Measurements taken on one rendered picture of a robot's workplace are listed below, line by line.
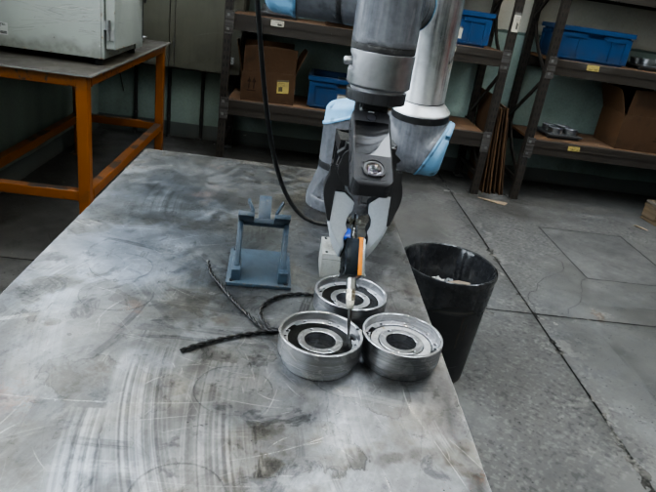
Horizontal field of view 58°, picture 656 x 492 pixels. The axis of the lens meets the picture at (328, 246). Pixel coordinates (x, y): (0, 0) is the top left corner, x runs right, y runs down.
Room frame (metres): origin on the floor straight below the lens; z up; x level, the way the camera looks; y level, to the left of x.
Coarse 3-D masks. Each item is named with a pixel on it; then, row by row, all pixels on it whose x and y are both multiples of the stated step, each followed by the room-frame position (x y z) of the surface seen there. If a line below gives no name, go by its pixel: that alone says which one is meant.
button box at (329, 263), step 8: (328, 240) 0.92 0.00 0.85; (320, 248) 0.92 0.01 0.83; (328, 248) 0.89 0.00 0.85; (320, 256) 0.90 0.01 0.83; (328, 256) 0.87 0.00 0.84; (336, 256) 0.87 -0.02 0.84; (320, 264) 0.87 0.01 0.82; (328, 264) 0.87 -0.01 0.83; (336, 264) 0.87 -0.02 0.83; (320, 272) 0.87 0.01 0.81; (328, 272) 0.87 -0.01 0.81; (336, 272) 0.87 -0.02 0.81
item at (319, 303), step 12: (336, 276) 0.80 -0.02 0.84; (372, 288) 0.80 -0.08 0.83; (324, 300) 0.72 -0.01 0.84; (336, 300) 0.75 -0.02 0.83; (360, 300) 0.77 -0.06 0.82; (384, 300) 0.76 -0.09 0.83; (336, 312) 0.71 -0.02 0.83; (360, 312) 0.71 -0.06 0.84; (372, 312) 0.72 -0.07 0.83; (360, 324) 0.71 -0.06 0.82
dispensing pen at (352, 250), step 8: (352, 216) 0.72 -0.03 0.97; (352, 224) 0.72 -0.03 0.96; (360, 224) 0.72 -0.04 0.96; (352, 232) 0.71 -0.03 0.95; (344, 240) 0.71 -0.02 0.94; (352, 240) 0.69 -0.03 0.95; (344, 248) 0.70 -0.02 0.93; (352, 248) 0.68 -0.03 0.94; (344, 256) 0.68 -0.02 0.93; (352, 256) 0.68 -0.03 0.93; (344, 264) 0.68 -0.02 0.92; (352, 264) 0.67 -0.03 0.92; (344, 272) 0.66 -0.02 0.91; (352, 272) 0.67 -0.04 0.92; (352, 280) 0.67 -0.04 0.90; (352, 288) 0.67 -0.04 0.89; (352, 296) 0.66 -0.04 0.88; (352, 304) 0.66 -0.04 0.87
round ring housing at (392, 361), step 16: (368, 320) 0.68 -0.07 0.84; (384, 320) 0.71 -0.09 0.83; (400, 320) 0.71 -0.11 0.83; (416, 320) 0.71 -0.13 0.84; (384, 336) 0.67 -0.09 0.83; (400, 336) 0.68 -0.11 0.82; (416, 336) 0.68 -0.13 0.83; (432, 336) 0.69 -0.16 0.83; (368, 352) 0.63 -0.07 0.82; (384, 352) 0.62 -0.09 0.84; (400, 352) 0.64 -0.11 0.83; (416, 352) 0.64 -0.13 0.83; (432, 352) 0.63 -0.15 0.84; (384, 368) 0.62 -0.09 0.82; (400, 368) 0.61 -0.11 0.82; (416, 368) 0.61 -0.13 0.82; (432, 368) 0.63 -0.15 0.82
